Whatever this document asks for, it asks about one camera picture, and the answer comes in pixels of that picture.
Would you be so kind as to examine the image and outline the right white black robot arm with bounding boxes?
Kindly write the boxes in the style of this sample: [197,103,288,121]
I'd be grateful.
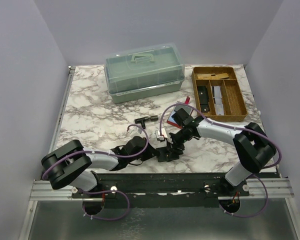
[170,108,277,196]

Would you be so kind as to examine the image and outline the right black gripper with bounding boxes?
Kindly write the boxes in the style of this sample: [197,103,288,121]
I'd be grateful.
[165,127,190,159]

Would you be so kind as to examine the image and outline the aluminium frame rail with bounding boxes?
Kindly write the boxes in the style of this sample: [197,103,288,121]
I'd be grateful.
[28,65,106,202]

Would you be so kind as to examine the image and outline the black T-shaped part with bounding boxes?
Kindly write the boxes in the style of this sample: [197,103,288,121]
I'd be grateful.
[134,115,159,129]

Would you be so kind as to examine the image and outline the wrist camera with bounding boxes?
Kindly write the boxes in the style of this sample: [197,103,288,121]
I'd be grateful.
[127,125,143,138]
[155,129,168,142]

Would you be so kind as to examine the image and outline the brown woven organizer tray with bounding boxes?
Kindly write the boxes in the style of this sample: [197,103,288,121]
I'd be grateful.
[191,66,248,122]

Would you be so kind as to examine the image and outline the red card holder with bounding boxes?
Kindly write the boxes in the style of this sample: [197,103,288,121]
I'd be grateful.
[166,96,194,129]

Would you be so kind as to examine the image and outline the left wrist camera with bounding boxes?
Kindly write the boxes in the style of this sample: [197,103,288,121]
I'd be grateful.
[127,125,143,138]

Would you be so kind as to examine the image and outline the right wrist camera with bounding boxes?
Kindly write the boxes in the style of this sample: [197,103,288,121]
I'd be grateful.
[155,129,168,142]

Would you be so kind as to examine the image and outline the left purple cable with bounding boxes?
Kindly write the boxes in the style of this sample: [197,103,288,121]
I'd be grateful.
[41,124,150,221]

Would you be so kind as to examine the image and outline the grey credit card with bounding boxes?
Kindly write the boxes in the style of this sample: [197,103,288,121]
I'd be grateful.
[173,101,193,115]

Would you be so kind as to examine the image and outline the white cards in tray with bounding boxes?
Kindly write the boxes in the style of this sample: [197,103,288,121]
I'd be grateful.
[211,86,225,116]

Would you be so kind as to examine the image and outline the green plastic storage box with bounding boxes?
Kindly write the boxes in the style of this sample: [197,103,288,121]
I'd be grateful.
[104,43,185,104]

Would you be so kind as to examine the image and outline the brown cardboard piece in tray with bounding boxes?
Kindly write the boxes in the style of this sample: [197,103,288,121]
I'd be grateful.
[196,73,230,80]

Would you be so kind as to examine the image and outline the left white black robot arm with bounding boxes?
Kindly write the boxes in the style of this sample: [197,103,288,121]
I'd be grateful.
[41,136,160,198]

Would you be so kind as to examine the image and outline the black items in tray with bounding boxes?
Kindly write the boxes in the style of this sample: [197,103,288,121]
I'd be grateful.
[197,85,210,113]

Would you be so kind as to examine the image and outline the black mounting base rail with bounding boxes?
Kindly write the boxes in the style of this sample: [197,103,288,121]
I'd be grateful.
[41,169,251,210]

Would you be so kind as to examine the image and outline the light blue card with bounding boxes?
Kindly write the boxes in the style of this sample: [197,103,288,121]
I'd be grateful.
[167,111,180,128]

